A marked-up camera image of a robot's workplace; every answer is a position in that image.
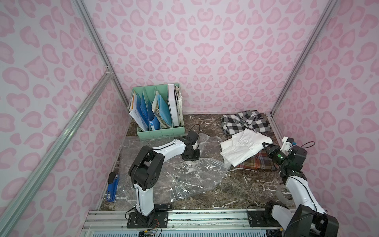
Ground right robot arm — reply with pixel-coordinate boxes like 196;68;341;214
263;137;339;237

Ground blue object at wall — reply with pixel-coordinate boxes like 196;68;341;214
106;172;119;202

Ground clear tape roll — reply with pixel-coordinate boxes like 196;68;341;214
275;184;295;206

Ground green file organizer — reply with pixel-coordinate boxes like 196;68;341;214
131;84;185;140

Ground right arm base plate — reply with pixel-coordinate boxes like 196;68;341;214
247;210;281;228

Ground white paper sheets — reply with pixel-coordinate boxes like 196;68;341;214
128;92;149;131

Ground red plaid shirt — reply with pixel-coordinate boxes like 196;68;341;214
236;150;274;171

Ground clear plastic vacuum bag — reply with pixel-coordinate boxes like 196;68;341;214
116;133;230;205

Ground blue folder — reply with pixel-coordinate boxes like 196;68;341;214
157;94;172;128

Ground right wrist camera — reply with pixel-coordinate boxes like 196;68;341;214
280;136;297;156

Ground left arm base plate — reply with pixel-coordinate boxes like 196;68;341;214
127;211;168;229

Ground aluminium front rail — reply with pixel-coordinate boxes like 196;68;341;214
80;208;284;237

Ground white binder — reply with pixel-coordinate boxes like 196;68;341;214
167;84;180;127

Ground black white plaid shirt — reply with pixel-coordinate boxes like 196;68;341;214
221;110;271;135

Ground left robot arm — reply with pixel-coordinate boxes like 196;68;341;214
128;130;200;218

